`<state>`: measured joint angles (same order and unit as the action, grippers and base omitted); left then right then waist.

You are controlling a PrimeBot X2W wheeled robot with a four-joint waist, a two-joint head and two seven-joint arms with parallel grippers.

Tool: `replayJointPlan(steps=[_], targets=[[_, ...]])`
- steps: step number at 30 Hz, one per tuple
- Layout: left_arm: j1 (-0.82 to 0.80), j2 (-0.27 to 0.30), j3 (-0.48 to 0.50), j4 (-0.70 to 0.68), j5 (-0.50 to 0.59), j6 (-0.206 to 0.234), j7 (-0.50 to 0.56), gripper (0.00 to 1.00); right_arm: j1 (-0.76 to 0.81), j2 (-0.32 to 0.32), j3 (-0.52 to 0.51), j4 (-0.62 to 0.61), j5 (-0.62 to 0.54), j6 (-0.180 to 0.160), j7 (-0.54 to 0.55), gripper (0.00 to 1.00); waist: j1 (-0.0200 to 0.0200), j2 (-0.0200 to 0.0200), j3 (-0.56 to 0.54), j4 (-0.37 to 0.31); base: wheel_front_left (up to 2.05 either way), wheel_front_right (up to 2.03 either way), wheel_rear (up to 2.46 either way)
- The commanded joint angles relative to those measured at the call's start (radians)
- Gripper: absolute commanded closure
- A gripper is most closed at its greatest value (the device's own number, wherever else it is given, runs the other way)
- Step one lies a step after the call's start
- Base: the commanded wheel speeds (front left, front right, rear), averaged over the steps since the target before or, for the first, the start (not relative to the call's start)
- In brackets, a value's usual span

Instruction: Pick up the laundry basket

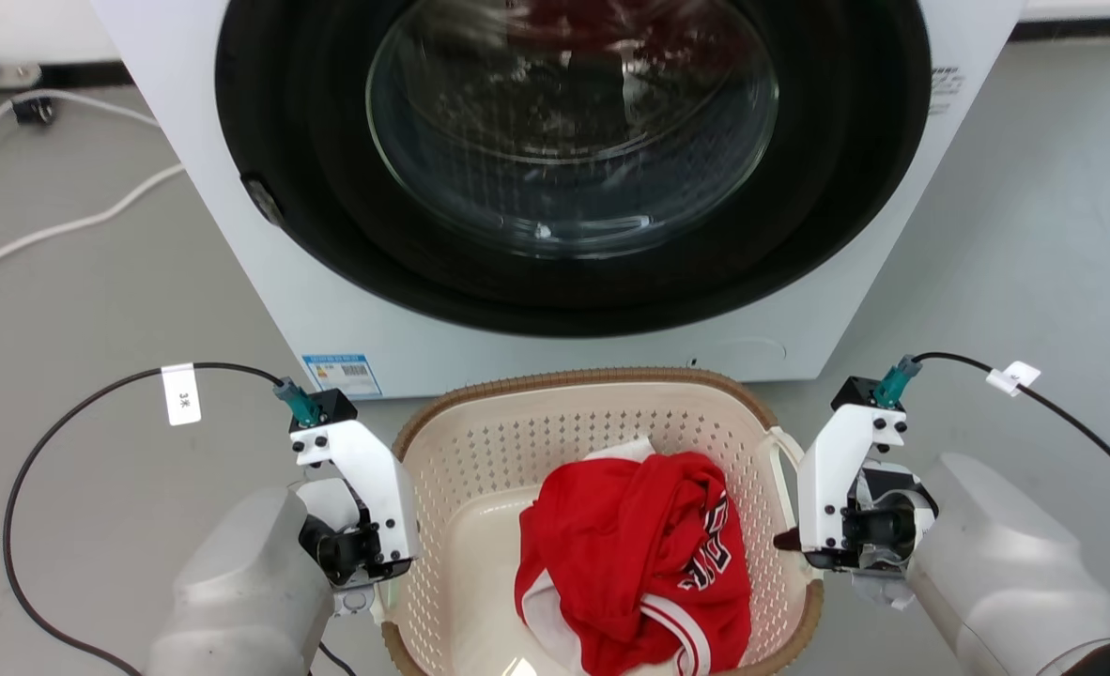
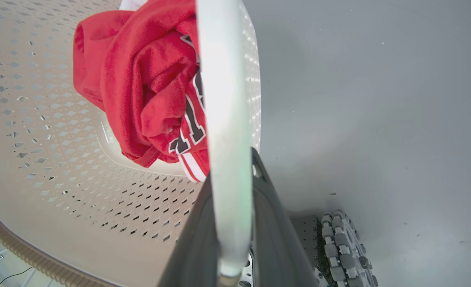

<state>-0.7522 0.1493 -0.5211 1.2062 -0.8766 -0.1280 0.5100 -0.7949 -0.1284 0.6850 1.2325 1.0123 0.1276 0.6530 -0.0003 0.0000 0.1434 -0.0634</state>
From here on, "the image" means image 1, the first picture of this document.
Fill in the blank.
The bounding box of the cream perforated plastic laundry basket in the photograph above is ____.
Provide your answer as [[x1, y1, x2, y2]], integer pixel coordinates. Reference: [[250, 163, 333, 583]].
[[381, 367, 825, 676]]

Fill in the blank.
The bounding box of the red basketball jersey white trim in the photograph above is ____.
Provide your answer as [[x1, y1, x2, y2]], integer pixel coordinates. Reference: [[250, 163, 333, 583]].
[[515, 438, 754, 676]]

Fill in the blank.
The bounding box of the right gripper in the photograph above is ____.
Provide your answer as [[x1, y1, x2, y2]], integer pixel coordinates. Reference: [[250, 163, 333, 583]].
[[773, 462, 940, 609]]

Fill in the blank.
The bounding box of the white paper cable tag printed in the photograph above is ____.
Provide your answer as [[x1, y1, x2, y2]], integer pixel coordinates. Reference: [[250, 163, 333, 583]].
[[161, 362, 203, 427]]

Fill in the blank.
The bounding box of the dark red laundry in drum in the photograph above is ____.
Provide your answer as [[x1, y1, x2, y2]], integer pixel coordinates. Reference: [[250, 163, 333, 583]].
[[508, 0, 734, 67]]

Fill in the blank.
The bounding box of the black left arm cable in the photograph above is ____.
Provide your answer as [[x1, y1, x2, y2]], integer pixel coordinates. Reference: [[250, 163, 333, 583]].
[[3, 361, 285, 676]]

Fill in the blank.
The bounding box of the black round glass washer door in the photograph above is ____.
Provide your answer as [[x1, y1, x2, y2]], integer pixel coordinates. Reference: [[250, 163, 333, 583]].
[[214, 0, 933, 339]]

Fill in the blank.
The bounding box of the blue white energy label sticker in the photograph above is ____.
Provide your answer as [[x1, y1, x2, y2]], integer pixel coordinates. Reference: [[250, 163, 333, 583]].
[[301, 353, 383, 398]]

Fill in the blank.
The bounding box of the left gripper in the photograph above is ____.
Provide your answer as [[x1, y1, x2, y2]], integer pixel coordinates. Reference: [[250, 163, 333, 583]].
[[296, 477, 417, 618]]

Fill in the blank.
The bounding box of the thick white floor cable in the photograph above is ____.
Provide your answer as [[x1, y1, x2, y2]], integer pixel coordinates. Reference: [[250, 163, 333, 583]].
[[0, 162, 186, 283]]

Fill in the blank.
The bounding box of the white paper cable tag blank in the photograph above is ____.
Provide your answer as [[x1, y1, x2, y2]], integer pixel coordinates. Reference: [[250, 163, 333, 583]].
[[985, 361, 1042, 397]]

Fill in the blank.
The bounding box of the white front-load washing machine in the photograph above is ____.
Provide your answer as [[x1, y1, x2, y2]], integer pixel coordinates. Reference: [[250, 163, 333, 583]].
[[91, 0, 1027, 400]]

